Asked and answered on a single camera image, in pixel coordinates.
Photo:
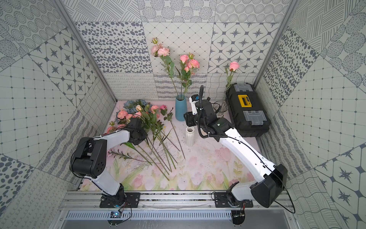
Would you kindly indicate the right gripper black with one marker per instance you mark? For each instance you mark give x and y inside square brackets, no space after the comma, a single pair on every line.
[189,119]

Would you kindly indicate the large pink peony spray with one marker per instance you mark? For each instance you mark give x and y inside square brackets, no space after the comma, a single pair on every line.
[121,121]

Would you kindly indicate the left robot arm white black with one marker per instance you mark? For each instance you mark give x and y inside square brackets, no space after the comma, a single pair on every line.
[89,161]

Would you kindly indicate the pink rose single stem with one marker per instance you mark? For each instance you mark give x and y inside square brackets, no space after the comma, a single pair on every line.
[183,73]

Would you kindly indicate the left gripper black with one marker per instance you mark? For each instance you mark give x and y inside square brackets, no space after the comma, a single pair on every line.
[140,135]

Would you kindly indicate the small white ribbed vase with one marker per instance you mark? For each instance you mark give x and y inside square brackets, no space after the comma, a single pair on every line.
[189,139]

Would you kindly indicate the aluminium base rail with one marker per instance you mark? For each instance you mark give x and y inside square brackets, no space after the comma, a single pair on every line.
[157,200]

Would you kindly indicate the magenta rosebud stem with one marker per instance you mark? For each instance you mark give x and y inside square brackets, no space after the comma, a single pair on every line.
[171,123]

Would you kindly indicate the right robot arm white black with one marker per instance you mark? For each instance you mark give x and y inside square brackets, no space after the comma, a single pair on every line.
[269,178]

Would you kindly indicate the pink carnation spray stem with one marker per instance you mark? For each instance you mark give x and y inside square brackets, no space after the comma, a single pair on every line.
[159,51]

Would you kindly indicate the blue grey rose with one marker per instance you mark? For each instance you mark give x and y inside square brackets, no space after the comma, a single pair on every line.
[130,105]

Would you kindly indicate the tall blue ceramic vase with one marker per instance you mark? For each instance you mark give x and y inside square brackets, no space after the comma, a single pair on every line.
[180,107]

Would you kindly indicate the pink flower bunch on table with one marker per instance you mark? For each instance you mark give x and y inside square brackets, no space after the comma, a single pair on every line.
[153,117]

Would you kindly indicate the black toolbox yellow label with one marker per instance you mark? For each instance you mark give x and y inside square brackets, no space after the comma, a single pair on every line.
[246,110]

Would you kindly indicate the clear glass vase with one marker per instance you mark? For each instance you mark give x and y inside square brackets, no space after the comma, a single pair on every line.
[220,107]

